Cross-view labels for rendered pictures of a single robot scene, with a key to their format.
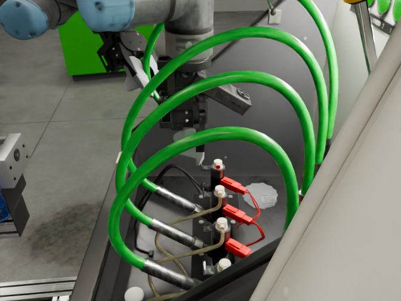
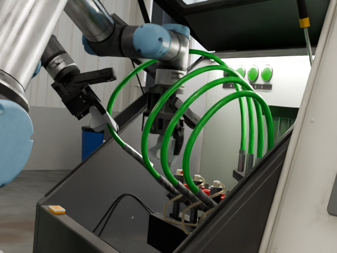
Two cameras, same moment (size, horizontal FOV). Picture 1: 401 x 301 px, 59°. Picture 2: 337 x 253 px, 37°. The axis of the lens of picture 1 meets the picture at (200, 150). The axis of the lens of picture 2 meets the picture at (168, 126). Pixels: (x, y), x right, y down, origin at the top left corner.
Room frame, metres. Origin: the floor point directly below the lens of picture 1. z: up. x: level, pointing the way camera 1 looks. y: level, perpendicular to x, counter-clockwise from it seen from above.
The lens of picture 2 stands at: (-0.52, 0.67, 1.28)
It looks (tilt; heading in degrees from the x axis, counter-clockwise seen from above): 3 degrees down; 329
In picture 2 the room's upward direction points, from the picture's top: 5 degrees clockwise
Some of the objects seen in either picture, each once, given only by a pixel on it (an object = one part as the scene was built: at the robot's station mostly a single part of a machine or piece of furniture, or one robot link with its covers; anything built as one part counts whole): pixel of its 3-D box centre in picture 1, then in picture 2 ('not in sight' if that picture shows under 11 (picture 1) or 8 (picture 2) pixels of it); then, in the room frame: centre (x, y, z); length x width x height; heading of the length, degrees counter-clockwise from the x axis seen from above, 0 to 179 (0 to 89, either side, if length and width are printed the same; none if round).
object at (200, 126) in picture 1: (199, 128); (175, 137); (0.54, 0.00, 1.19); 0.05 x 0.02 x 0.09; 0
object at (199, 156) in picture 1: (188, 149); (165, 155); (0.54, 0.02, 1.14); 0.06 x 0.03 x 0.09; 90
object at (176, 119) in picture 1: (185, 91); (165, 111); (0.56, 0.03, 1.25); 0.09 x 0.08 x 0.12; 90
